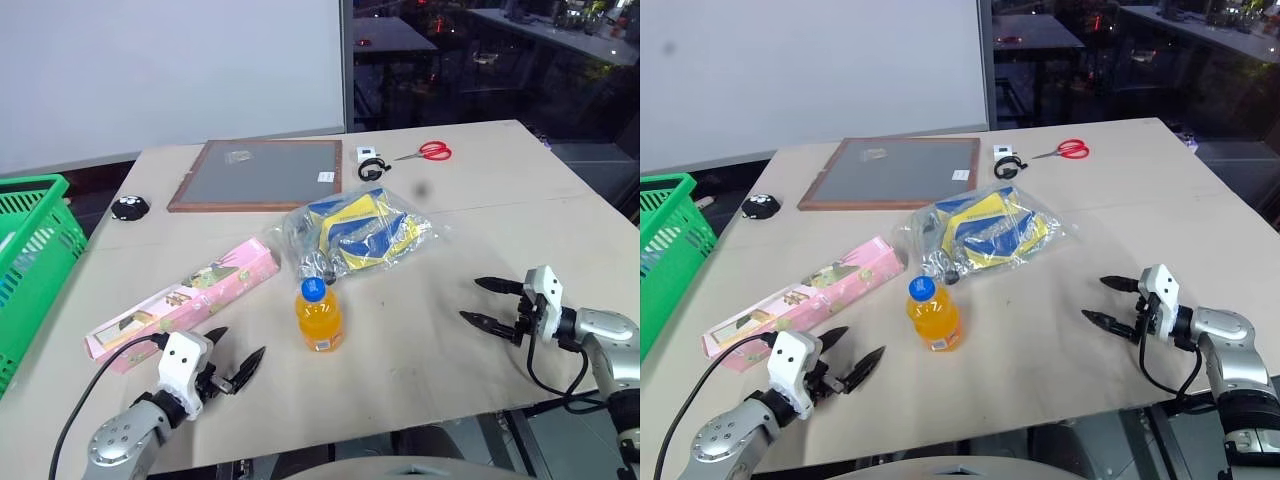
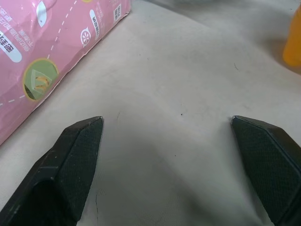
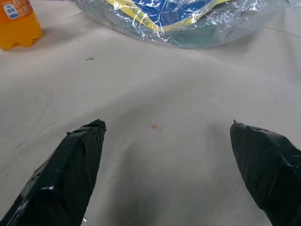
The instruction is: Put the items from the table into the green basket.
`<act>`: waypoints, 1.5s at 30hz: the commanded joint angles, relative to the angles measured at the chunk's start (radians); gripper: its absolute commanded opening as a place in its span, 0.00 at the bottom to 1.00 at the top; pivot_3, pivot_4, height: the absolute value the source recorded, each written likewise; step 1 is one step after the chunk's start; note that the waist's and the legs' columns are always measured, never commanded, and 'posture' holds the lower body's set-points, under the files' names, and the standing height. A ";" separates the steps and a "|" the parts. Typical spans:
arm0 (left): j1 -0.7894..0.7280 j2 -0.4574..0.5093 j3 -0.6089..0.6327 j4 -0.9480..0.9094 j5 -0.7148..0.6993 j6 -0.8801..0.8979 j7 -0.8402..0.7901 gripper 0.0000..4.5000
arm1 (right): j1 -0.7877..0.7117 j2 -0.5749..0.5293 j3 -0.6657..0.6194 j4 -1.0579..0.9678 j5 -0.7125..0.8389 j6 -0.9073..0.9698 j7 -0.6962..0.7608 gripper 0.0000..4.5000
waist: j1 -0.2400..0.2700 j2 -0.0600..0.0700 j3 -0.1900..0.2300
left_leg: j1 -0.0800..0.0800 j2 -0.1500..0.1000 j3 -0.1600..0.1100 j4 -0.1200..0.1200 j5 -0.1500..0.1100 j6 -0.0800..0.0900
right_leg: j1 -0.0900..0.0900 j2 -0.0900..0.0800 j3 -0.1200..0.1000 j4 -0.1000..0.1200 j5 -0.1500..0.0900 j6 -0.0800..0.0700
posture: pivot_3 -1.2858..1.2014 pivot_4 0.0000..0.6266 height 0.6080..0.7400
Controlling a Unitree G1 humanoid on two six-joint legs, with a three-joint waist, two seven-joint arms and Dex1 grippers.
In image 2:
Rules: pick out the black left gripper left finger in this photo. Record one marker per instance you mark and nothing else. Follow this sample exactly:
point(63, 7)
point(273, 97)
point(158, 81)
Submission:
point(63, 169)

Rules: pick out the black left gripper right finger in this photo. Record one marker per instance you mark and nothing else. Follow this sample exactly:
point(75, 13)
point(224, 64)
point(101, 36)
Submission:
point(270, 160)

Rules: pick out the orange juice bottle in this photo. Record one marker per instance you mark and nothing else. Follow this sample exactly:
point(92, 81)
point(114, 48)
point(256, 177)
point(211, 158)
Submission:
point(293, 40)

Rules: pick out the pink printed carton box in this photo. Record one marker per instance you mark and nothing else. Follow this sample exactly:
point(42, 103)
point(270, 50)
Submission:
point(44, 47)

